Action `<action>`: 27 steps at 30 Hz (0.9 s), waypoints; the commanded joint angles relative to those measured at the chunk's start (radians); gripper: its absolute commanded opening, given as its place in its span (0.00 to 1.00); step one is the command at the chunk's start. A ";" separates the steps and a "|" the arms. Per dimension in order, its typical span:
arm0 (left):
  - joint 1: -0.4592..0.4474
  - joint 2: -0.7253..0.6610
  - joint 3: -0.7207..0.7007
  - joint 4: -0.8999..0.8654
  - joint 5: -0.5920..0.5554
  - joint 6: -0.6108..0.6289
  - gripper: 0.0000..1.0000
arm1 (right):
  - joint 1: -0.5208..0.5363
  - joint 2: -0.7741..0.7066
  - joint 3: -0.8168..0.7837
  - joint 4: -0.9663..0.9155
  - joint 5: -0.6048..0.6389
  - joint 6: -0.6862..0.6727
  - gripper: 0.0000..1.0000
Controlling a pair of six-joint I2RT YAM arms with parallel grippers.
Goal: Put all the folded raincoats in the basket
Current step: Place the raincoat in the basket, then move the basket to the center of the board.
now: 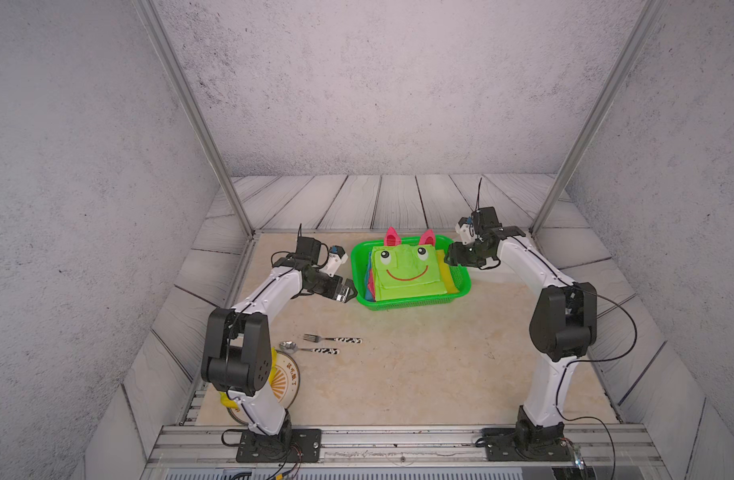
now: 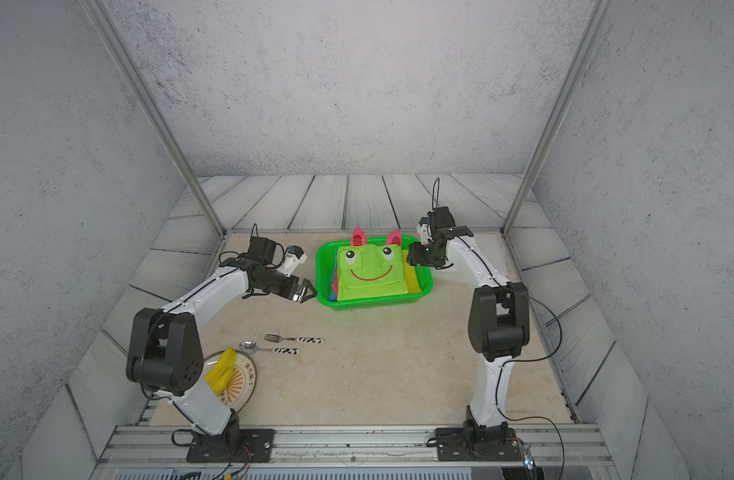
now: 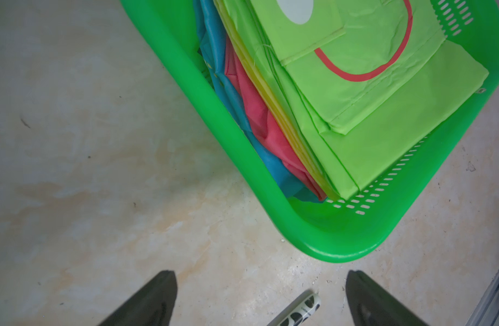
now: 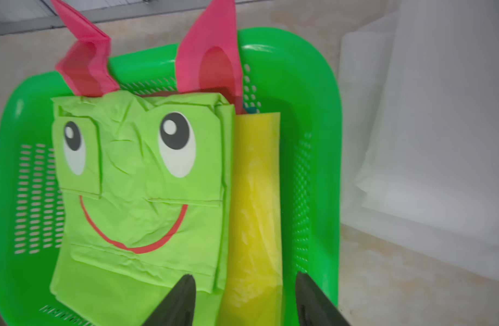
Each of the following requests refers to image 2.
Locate green plastic basket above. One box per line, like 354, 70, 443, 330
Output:
316, 234, 433, 311

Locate yellow raincoat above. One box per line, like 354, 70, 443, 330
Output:
332, 257, 423, 296

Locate pink bunny raincoat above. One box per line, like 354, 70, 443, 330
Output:
320, 227, 403, 286

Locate green frog raincoat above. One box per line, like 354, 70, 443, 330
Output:
336, 244, 409, 301

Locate white raincoat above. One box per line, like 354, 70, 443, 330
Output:
463, 232, 509, 274

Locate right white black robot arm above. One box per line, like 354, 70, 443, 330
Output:
408, 212, 530, 429

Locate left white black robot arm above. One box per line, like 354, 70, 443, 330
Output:
126, 239, 317, 437

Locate yellow bananas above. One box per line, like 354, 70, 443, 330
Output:
205, 348, 237, 396

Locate round patterned plate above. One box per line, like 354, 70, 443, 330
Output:
203, 351, 258, 412

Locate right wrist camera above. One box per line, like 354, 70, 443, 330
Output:
428, 206, 456, 235

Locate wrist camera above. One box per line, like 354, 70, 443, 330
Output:
245, 236, 277, 264
428, 206, 456, 235

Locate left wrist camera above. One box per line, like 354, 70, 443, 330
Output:
245, 236, 277, 264

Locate fork with zebra handle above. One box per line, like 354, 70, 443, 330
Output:
264, 334, 324, 344

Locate spoon with zebra handle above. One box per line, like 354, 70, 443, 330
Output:
240, 341, 300, 355

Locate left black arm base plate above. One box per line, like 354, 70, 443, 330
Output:
186, 424, 276, 463

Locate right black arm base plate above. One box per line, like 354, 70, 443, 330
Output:
426, 420, 524, 462

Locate aluminium front rail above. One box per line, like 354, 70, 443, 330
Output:
97, 424, 619, 479

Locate right metal corner post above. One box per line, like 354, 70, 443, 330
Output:
501, 0, 613, 238

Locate metal corner post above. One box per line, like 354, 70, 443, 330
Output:
81, 0, 228, 238
501, 0, 613, 238

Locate left metal corner post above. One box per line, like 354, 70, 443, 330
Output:
81, 0, 228, 238

